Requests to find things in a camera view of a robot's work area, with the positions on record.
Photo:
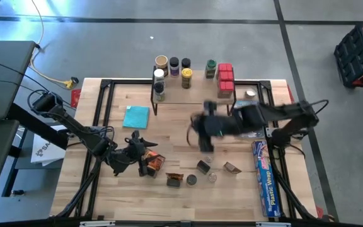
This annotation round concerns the wooden shelf riser black frame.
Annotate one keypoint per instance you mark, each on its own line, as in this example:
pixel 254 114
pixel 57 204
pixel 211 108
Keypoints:
pixel 197 94

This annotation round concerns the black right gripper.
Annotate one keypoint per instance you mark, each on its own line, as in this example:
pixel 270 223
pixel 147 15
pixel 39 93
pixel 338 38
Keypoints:
pixel 214 126

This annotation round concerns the green lid spice jar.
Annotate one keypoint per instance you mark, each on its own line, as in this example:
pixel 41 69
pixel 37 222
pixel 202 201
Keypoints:
pixel 211 64

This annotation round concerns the black diagonal stand beam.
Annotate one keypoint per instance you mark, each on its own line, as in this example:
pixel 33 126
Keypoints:
pixel 27 124

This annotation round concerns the orange taco mix packet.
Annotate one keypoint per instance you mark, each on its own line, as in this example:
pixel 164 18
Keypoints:
pixel 174 176
pixel 156 162

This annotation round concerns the silver arm base bracket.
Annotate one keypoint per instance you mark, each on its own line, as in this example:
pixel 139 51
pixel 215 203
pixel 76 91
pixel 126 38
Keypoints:
pixel 269 132

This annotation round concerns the white lid spice jar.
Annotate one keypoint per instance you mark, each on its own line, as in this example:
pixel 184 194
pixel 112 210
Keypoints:
pixel 159 73

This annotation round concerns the black front frame bar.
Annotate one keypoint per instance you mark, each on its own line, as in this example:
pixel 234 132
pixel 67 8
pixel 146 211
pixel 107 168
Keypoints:
pixel 181 224

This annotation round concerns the red black tool case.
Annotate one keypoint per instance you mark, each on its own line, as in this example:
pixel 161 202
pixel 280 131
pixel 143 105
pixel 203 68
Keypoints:
pixel 354 56

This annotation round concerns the teal cleaning cloth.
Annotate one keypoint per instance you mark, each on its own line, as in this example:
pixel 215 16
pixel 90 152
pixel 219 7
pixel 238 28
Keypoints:
pixel 135 117

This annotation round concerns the black lid orange label jar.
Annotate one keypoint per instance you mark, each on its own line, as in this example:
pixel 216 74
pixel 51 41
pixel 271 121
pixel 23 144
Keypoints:
pixel 186 62

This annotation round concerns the brown seasoning packet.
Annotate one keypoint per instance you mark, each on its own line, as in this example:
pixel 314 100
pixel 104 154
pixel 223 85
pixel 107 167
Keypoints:
pixel 232 168

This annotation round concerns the blue plastic wrap box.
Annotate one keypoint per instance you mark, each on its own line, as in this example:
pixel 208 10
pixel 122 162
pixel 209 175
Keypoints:
pixel 268 186

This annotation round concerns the yellow lid dark spice jar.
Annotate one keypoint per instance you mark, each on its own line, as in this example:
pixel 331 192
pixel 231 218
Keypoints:
pixel 186 74

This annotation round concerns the black aluminium table frame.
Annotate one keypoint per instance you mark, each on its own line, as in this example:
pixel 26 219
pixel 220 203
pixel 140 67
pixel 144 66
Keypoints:
pixel 265 84

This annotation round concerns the blue metal leg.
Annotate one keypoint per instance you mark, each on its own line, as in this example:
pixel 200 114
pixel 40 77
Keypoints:
pixel 10 179

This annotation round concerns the black lid purple label jar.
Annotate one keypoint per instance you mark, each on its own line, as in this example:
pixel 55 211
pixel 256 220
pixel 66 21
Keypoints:
pixel 174 63

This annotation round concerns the black lid orange yellow jar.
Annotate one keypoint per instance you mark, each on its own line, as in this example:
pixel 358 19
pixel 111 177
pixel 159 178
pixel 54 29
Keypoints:
pixel 191 179

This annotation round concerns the yellow black power plug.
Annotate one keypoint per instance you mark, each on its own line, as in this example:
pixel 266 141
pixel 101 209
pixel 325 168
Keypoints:
pixel 69 84

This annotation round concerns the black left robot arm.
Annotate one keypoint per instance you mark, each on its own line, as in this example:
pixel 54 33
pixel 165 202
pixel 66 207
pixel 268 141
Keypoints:
pixel 77 127

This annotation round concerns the green black pepper tin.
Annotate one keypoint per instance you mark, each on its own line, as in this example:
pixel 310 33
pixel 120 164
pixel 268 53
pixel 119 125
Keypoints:
pixel 172 183
pixel 152 175
pixel 203 167

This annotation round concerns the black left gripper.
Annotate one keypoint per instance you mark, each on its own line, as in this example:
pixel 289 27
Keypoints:
pixel 128 154

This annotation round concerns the black lid olive label jar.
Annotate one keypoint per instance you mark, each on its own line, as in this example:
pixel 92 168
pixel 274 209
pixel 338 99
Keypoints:
pixel 159 87

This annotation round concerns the small cork stoppered glass jar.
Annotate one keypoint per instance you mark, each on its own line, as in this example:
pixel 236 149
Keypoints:
pixel 212 177
pixel 209 159

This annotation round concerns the small ceramic bowl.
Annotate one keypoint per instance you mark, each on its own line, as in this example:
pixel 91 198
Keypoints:
pixel 250 93

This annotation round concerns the tan lid spice jar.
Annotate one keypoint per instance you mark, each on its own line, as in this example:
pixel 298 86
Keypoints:
pixel 161 60

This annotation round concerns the silver front bracket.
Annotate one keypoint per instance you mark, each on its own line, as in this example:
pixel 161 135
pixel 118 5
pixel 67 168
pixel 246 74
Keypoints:
pixel 98 224
pixel 273 224

